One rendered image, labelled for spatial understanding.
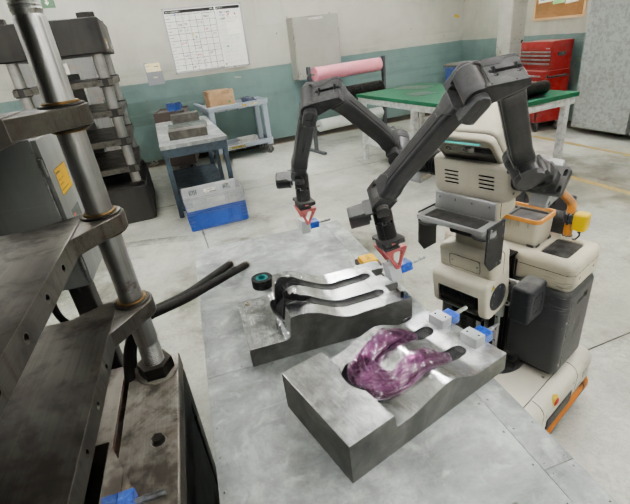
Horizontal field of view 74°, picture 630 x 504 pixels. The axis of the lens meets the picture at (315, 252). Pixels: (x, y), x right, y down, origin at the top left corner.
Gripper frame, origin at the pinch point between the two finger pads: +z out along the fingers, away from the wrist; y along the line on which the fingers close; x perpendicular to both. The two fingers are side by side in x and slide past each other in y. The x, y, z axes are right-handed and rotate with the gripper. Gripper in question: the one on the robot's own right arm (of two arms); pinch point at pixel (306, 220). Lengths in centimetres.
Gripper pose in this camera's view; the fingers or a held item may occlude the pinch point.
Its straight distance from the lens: 171.7
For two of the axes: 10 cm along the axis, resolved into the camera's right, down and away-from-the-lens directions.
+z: 1.0, 8.9, 4.5
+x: 9.3, -2.5, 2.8
